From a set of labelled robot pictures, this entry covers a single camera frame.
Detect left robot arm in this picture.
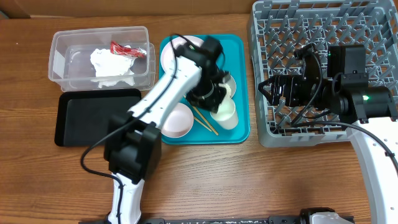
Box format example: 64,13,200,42
104,35,229,223

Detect grey dishwasher rack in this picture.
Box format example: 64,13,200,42
248,0,397,147

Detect white napkin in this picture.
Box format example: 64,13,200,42
90,49,136,88

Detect large white plate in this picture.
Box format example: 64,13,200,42
159,35,204,78

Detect right wooden chopstick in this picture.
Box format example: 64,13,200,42
192,106,219,136

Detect cardboard box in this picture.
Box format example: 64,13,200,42
1,0,254,18

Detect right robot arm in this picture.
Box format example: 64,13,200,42
258,44,397,223

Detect white cup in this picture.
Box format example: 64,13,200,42
210,97,239,130

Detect wooden chopstick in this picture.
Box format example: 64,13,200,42
193,116,212,132
192,106,219,136

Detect cooked white rice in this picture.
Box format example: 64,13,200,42
220,84,233,98

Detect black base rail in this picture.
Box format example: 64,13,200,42
79,215,355,224

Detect red snack wrapper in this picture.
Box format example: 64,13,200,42
110,41,147,58

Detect clear plastic bin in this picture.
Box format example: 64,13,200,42
49,26,156,92

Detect teal serving tray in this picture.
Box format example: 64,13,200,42
162,34,250,145

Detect grey bowl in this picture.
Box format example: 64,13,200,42
218,75,236,96

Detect black plastic tray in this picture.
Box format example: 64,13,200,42
54,88,141,147

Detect left wooden chopstick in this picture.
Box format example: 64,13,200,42
193,116,212,132

